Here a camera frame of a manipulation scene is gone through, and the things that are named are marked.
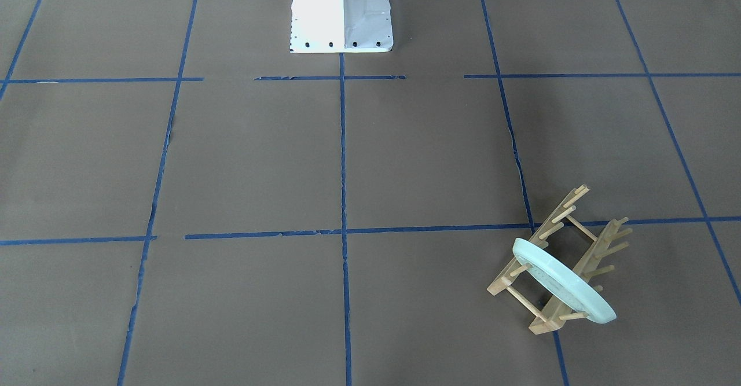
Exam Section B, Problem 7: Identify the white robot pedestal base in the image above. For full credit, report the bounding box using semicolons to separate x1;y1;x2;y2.
289;0;394;54

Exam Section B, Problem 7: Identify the pale green plate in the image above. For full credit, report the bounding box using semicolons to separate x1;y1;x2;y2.
512;238;617;323

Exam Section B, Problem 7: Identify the wooden dish rack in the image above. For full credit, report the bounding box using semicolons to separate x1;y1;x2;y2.
487;185;632;335

